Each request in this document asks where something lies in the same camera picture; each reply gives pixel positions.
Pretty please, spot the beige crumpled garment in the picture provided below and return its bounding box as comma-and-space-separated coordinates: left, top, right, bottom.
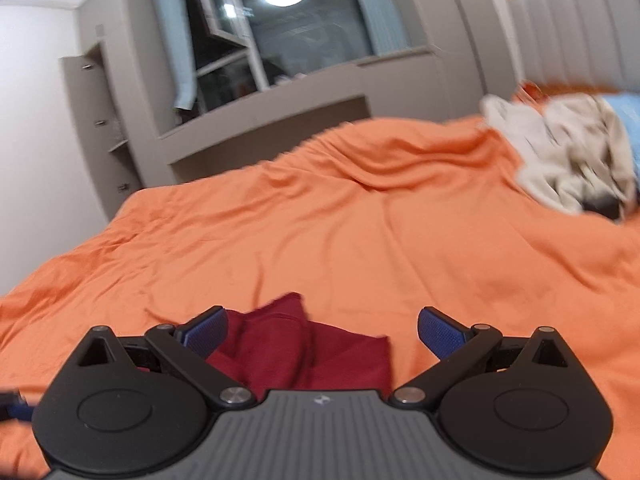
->
517, 94, 637, 218

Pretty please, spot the off-white crumpled garment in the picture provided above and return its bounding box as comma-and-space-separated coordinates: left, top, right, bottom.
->
479, 94, 556, 166

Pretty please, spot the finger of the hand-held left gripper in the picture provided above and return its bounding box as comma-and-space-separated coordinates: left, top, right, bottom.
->
0, 388, 40, 425

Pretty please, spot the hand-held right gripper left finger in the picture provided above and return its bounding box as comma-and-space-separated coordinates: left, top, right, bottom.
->
74, 306, 257, 409

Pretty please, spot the grey padded headboard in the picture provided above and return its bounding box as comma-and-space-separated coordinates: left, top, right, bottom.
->
501, 0, 640, 97

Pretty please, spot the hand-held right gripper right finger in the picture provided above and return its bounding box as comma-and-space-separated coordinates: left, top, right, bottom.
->
388, 306, 577, 409

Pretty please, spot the small black item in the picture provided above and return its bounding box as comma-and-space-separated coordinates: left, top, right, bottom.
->
580, 195, 626, 221

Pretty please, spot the light blue curtain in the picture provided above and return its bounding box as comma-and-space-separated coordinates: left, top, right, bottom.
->
151, 0, 197, 111
344, 0, 415, 57

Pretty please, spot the dark red t-shirt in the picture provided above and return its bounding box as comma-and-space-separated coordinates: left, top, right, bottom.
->
135, 292, 392, 397

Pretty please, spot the grey built-in window cabinet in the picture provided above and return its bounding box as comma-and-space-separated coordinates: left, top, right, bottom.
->
59, 0, 523, 221

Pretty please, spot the light blue cloth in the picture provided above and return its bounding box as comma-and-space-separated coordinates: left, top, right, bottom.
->
602, 91, 640, 181

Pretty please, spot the orange pillow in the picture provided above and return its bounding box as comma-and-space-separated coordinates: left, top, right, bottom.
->
512, 79, 596, 107

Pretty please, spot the glass window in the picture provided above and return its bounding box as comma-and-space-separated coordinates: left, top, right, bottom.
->
149, 0, 417, 113

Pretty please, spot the orange blanket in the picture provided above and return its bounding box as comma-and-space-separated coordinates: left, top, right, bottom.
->
0, 114, 640, 480

